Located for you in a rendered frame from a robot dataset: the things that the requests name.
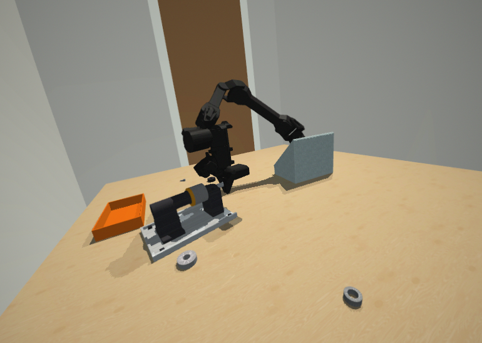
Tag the orange open tray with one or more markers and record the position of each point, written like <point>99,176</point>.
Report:
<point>120,216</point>

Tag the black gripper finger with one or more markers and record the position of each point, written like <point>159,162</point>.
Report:
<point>219,179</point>
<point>227,183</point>

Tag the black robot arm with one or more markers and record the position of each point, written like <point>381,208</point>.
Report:
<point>207,134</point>

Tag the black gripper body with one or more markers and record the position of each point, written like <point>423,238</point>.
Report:
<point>231,172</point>

